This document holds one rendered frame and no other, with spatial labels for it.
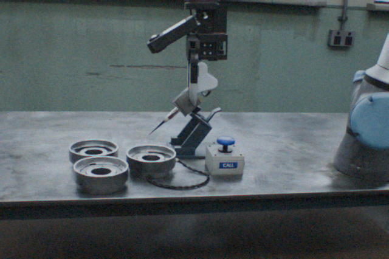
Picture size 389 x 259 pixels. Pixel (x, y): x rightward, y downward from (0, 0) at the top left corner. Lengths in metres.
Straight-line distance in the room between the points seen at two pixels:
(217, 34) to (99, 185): 0.38
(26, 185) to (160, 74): 1.74
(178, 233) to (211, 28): 0.57
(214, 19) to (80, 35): 1.63
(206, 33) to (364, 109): 0.35
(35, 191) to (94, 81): 1.71
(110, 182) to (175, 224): 0.47
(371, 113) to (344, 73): 2.04
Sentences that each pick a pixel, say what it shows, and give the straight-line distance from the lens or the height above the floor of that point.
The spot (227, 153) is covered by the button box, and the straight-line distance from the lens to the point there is 1.00.
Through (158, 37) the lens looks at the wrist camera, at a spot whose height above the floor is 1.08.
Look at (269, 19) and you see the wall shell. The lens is 2.69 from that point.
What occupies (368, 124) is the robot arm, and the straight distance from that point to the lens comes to 0.92.
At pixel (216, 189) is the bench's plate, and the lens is 0.93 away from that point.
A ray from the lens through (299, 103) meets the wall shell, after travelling 2.85.
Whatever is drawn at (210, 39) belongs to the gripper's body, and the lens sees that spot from 0.96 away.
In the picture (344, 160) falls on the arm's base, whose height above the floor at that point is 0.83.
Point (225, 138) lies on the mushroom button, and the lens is 1.00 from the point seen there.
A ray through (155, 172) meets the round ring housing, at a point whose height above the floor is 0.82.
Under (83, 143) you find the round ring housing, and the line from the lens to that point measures 1.07.
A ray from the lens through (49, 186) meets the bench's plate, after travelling 0.94.
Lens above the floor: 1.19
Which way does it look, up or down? 18 degrees down
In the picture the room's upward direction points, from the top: 3 degrees clockwise
